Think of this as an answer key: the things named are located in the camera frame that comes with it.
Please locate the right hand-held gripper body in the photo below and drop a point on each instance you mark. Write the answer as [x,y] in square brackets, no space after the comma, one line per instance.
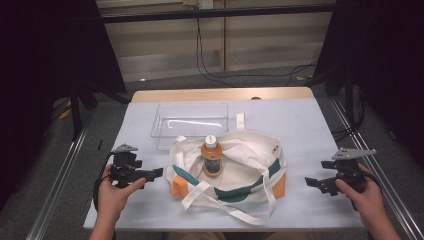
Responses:
[348,170]

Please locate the black metal stand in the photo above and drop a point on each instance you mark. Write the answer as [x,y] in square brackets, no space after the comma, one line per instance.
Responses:
[76,110]

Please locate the black curtain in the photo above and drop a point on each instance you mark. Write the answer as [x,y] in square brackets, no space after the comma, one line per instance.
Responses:
[386,60]
[40,66]

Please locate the person's right hand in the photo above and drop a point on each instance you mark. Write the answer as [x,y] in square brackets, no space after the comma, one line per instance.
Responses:
[361,200]

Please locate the clear plastic bin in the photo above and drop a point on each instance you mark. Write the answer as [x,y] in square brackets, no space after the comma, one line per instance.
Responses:
[190,115]

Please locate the black horizontal bar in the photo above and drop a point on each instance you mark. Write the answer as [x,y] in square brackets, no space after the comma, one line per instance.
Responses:
[216,13]

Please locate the light blue table mat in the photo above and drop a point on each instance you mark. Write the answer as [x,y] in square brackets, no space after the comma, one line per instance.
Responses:
[300,126]

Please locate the white wall socket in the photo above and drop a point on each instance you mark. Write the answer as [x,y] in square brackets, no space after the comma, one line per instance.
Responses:
[205,4]

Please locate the person's left hand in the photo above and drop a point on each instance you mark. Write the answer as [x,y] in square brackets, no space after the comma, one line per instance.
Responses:
[111,196]

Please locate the small dark round object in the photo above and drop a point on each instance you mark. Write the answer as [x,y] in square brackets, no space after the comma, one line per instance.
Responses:
[256,98]

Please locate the orange drink bottle white cap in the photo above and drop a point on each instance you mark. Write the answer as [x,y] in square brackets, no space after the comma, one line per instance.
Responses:
[211,156]

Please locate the metal floor rail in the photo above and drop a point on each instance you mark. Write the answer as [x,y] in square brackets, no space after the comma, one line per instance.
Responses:
[386,186]
[56,190]

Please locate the white canvas tote bag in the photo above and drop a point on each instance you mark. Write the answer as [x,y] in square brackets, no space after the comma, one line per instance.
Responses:
[240,156]

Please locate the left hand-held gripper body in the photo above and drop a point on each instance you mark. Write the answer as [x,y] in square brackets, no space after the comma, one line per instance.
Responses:
[124,160]

